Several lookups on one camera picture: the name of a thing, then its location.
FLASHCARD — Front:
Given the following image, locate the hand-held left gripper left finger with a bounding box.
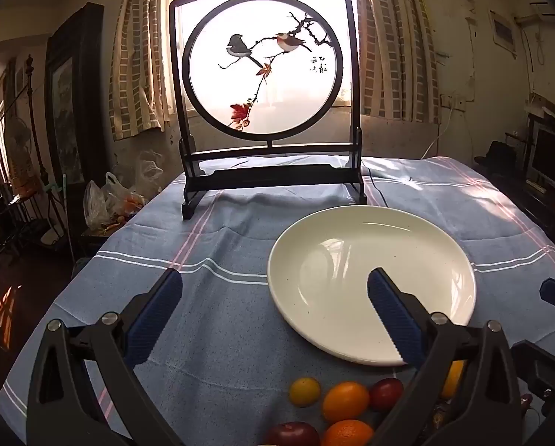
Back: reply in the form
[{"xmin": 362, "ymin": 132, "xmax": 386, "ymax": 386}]
[{"xmin": 26, "ymin": 268, "xmax": 185, "ymax": 446}]

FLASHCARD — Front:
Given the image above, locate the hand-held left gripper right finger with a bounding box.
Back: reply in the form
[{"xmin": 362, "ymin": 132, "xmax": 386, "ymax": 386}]
[{"xmin": 367, "ymin": 267, "xmax": 523, "ymax": 446}]

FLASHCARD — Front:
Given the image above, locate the dark red plum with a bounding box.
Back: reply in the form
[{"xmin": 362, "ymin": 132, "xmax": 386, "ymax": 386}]
[
  {"xmin": 264, "ymin": 422, "xmax": 321, "ymax": 446},
  {"xmin": 369, "ymin": 378, "xmax": 405, "ymax": 412}
]

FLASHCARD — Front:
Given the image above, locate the white plate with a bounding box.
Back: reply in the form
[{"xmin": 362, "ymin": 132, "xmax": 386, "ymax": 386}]
[{"xmin": 267, "ymin": 205, "xmax": 477, "ymax": 367}]

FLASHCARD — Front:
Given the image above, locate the orange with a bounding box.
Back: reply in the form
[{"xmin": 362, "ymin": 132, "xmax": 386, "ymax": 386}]
[
  {"xmin": 322, "ymin": 381, "xmax": 370, "ymax": 423},
  {"xmin": 321, "ymin": 419, "xmax": 375, "ymax": 446}
]

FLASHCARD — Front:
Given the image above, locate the small yellow citrus fruit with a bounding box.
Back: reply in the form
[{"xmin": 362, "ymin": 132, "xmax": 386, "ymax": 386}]
[{"xmin": 289, "ymin": 377, "xmax": 321, "ymax": 407}]

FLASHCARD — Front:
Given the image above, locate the blue striped tablecloth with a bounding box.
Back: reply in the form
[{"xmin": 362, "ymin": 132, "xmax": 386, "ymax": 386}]
[{"xmin": 0, "ymin": 154, "xmax": 555, "ymax": 446}]

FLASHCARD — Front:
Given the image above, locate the clear plastic bag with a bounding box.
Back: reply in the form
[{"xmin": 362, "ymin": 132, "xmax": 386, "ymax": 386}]
[
  {"xmin": 83, "ymin": 172, "xmax": 146, "ymax": 230},
  {"xmin": 136, "ymin": 149, "xmax": 164, "ymax": 196}
]

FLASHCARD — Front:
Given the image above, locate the black monitor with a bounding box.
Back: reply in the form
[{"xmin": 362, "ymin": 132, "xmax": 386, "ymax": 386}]
[{"xmin": 526, "ymin": 116, "xmax": 555, "ymax": 196}]

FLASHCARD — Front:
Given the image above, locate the black hat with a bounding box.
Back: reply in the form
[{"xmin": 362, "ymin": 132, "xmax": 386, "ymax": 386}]
[{"xmin": 473, "ymin": 140, "xmax": 520, "ymax": 172}]

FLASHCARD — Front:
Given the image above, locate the dark framed painting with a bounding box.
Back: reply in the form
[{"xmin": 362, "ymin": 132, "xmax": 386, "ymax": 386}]
[{"xmin": 44, "ymin": 2, "xmax": 106, "ymax": 187}]

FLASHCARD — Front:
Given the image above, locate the bird painting table screen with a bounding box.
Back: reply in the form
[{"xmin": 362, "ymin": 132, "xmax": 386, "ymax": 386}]
[{"xmin": 168, "ymin": 0, "xmax": 369, "ymax": 221}]

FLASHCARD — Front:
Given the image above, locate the checked curtain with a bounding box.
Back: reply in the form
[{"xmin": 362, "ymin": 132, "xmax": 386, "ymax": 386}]
[
  {"xmin": 354, "ymin": 0, "xmax": 443, "ymax": 124},
  {"xmin": 109, "ymin": 0, "xmax": 185, "ymax": 142}
]

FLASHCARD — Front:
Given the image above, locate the black cable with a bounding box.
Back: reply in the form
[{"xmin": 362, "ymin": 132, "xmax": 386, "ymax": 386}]
[{"xmin": 368, "ymin": 169, "xmax": 390, "ymax": 210}]

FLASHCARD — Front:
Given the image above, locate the green-handled mop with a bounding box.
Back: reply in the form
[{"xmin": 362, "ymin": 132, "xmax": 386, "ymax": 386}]
[{"xmin": 50, "ymin": 174, "xmax": 76, "ymax": 263}]

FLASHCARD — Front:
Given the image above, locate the white cable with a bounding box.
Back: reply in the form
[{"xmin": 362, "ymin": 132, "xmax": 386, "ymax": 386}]
[{"xmin": 419, "ymin": 107, "xmax": 455, "ymax": 159}]

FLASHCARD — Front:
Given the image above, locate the wall vent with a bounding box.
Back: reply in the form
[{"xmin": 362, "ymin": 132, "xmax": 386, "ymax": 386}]
[{"xmin": 489, "ymin": 9, "xmax": 520, "ymax": 49}]

